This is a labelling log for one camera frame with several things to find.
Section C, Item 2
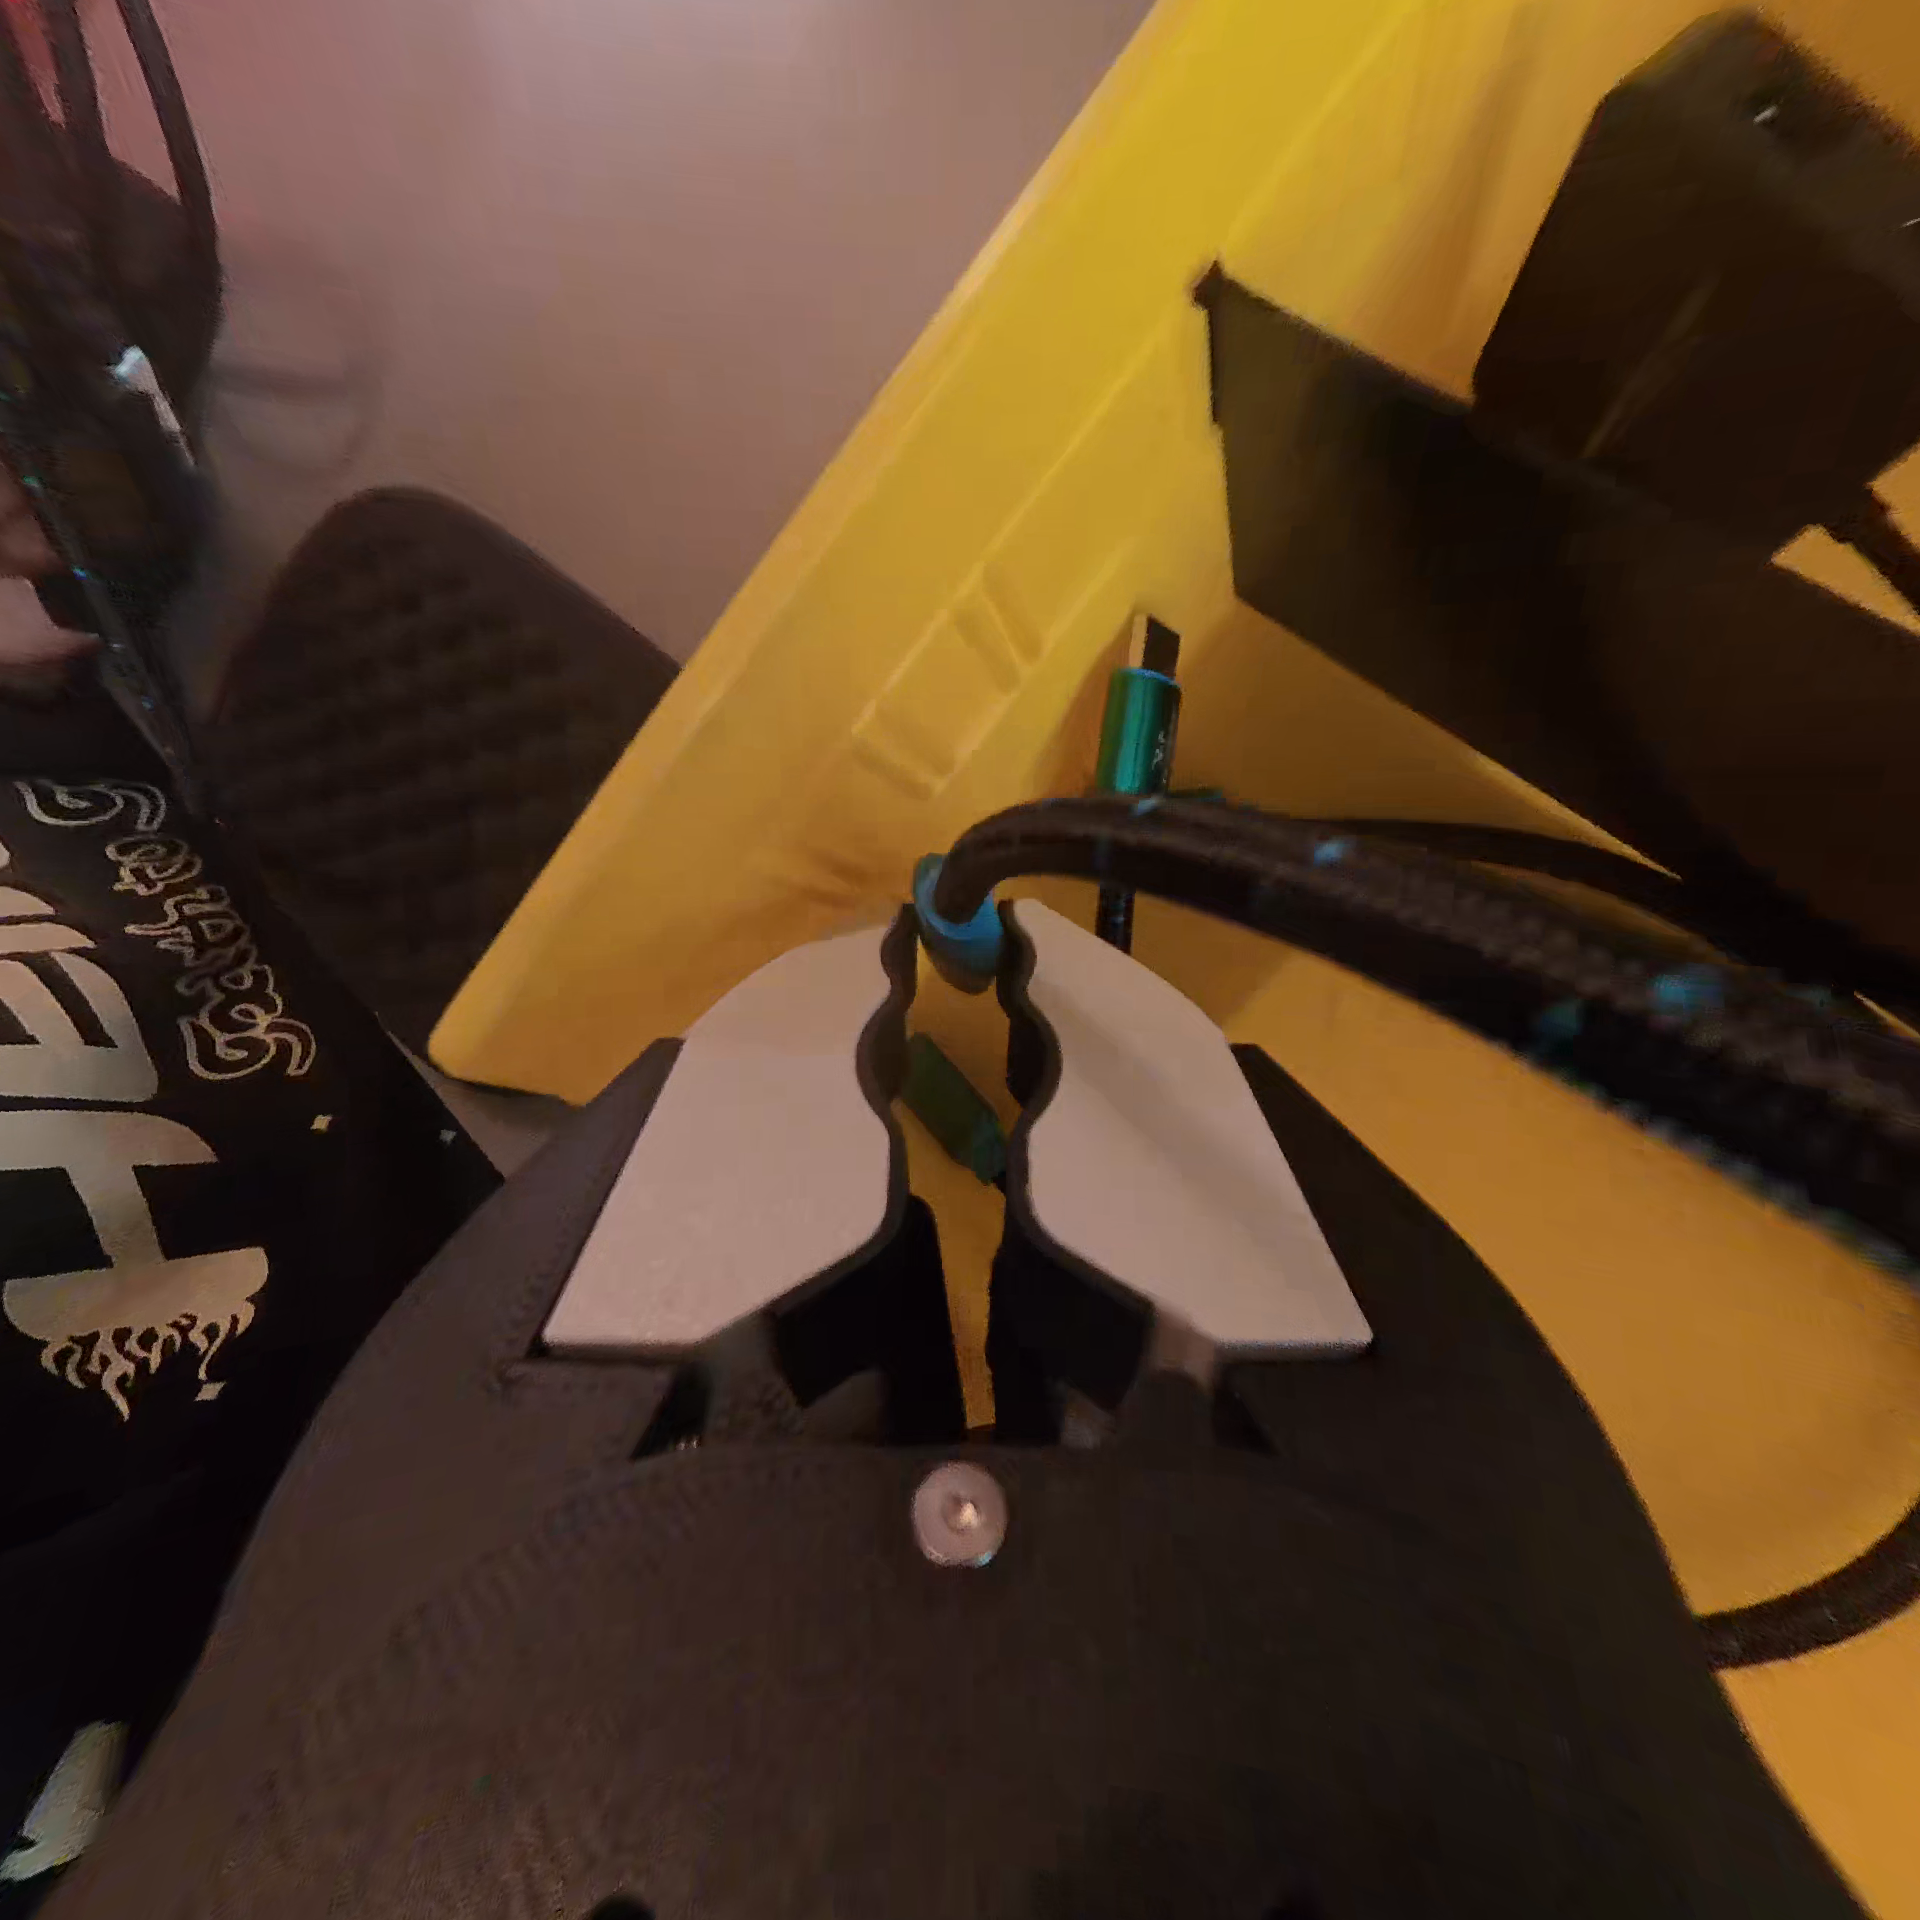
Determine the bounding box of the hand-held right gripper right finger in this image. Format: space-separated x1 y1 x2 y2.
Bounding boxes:
988 895 1375 1434

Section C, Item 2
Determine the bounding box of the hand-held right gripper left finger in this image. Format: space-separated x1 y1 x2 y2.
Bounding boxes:
540 902 965 1431

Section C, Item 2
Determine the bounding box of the black braided hdmi cable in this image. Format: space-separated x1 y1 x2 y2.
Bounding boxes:
897 795 1920 1670

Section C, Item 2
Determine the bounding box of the dark woven textured cushion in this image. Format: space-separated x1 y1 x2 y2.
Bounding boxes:
201 486 683 1052

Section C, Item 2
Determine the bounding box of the person's black printed shirt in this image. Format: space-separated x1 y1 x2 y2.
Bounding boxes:
0 703 506 1884

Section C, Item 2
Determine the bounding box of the black flat panel device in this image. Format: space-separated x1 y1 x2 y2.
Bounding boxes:
1191 262 1920 993

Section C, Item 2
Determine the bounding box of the yellow plastic tray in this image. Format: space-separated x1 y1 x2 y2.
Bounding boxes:
427 0 1920 1920

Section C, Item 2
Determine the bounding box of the black adapter block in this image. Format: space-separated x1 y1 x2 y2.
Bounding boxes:
1470 6 1920 549

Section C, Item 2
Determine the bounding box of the dark blurred object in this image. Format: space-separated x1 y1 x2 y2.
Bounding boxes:
0 151 226 781

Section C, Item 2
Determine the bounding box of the green metal cable plug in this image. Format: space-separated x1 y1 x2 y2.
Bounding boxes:
1092 613 1186 954

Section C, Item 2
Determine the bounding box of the thin black cable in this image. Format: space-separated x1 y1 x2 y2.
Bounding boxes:
111 0 226 347

